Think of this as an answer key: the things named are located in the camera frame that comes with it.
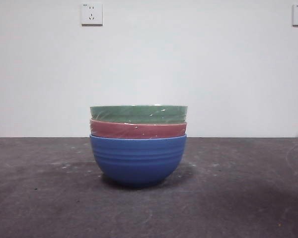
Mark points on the red ribbed bowl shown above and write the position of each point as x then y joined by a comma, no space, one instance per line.
139,130

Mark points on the blue ribbed bowl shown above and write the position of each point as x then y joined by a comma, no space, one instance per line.
137,161

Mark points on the green ribbed bowl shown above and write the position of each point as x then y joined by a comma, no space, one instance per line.
139,113

